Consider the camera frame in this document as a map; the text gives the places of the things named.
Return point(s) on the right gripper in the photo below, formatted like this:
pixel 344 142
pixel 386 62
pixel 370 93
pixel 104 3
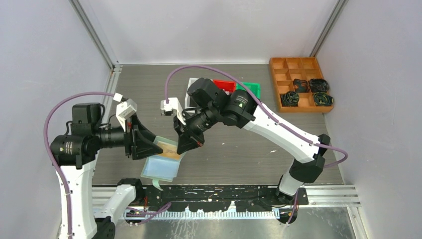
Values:
pixel 186 140

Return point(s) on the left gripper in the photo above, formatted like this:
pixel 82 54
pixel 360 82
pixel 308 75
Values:
pixel 141 142

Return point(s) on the gold card with black stripe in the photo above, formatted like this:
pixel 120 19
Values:
pixel 169 151

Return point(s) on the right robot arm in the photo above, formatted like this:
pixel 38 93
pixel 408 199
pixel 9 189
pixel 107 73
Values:
pixel 243 110

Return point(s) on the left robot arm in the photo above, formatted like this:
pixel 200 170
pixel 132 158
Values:
pixel 75 153

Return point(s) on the red plastic bin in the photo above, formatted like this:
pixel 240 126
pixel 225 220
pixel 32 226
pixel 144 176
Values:
pixel 227 86

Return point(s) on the green plastic bin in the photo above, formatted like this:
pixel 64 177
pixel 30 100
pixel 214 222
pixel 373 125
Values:
pixel 253 87

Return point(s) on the rolled dark sock lower left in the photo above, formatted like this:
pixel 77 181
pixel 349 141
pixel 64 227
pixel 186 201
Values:
pixel 290 99

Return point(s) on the rolled dark sock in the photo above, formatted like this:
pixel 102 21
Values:
pixel 301 86
pixel 290 99
pixel 322 99
pixel 319 85

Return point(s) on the orange wooden compartment tray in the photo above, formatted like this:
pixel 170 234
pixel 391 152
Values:
pixel 284 71

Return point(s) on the rolled dark sock upper left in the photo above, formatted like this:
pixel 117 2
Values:
pixel 301 86

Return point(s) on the rolled dark sock lower right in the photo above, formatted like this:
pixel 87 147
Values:
pixel 322 99

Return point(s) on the rolled dark sock upper right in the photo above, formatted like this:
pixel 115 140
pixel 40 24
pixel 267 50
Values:
pixel 319 85

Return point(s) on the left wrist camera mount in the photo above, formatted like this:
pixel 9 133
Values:
pixel 124 109

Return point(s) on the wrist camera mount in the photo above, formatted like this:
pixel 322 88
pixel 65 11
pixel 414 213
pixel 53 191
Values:
pixel 172 107
pixel 124 109

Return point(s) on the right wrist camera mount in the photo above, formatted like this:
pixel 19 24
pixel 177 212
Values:
pixel 172 107

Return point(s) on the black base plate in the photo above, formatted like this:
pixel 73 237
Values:
pixel 212 198

